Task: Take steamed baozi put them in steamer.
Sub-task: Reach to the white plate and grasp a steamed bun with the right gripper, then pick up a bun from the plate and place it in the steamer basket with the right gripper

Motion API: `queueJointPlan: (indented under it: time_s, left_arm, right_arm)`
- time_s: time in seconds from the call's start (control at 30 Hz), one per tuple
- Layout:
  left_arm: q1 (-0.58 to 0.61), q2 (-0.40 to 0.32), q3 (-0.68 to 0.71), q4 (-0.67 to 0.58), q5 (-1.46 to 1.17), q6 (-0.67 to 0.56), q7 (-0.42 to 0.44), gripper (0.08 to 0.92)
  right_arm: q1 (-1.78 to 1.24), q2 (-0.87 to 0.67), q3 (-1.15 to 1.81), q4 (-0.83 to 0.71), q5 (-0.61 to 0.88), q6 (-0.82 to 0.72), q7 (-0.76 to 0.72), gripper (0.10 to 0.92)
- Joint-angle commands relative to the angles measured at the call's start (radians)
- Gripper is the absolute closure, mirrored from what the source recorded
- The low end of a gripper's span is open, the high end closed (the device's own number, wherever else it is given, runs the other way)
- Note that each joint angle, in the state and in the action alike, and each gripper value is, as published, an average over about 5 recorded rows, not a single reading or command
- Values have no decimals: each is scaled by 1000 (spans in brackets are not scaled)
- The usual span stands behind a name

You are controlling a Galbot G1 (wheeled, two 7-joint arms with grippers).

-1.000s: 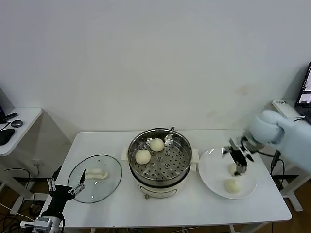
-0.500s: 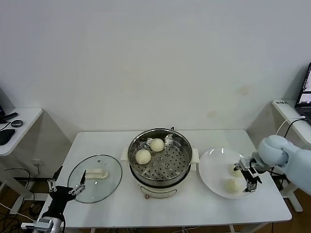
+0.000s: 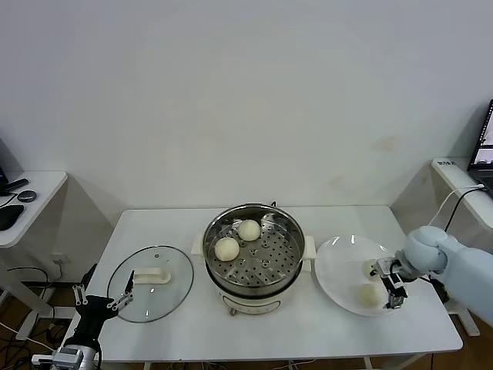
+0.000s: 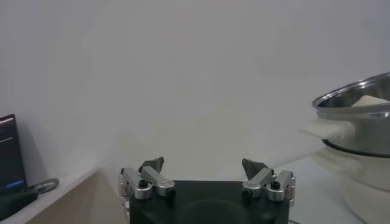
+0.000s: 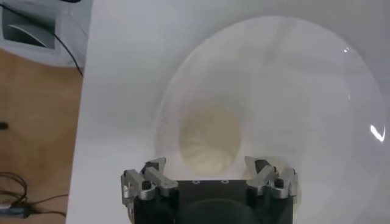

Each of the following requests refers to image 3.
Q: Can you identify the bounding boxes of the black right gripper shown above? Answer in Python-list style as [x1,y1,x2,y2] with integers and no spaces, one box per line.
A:
[383,271,408,311]

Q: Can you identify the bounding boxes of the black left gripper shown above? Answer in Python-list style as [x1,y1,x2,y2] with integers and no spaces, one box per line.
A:
[72,263,136,345]

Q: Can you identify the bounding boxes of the glass lid with cream handle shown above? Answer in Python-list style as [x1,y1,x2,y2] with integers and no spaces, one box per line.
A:
[106,245,194,324]

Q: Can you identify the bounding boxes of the perforated steel steamer basket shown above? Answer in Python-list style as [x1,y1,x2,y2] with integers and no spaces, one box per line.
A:
[190,203,317,288]

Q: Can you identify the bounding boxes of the white round plate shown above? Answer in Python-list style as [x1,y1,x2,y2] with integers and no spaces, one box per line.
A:
[314,234,408,318]

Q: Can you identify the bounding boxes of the white side desk with mouse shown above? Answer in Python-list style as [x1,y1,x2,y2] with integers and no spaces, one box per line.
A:
[0,171,70,342]

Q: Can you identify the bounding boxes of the white side desk with laptop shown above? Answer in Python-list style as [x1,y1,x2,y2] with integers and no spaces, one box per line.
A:
[430,158,493,337]

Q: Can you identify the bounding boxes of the black remote bar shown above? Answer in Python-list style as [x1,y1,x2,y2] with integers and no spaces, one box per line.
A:
[0,178,30,194]

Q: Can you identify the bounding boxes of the cream electric cooking pot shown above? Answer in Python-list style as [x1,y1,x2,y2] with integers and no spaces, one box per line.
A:
[206,261,311,318]

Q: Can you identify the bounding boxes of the black laptop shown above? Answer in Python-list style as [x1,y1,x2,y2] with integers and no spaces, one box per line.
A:
[466,99,493,187]

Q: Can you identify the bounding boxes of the dark computer monitor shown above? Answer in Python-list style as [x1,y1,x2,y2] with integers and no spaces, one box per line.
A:
[0,137,25,196]

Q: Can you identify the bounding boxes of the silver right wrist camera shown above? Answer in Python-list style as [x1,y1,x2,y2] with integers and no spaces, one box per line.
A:
[374,257,402,277]

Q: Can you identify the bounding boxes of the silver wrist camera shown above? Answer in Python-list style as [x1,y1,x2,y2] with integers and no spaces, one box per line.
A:
[31,346,97,369]
[374,257,402,277]

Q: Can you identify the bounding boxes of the white wall outlet plug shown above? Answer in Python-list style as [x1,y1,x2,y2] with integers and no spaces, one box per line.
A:
[49,252,69,279]

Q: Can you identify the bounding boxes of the black floor cable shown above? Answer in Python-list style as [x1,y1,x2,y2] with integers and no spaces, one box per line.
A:
[5,267,51,288]

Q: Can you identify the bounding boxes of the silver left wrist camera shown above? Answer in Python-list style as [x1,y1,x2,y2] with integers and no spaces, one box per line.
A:
[31,346,97,369]

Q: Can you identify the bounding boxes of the white floor cable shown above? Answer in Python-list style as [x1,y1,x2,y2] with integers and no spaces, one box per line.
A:
[0,321,59,354]

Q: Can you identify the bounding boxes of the black cable with adapter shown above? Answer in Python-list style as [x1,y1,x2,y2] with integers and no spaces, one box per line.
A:
[429,187,485,305]

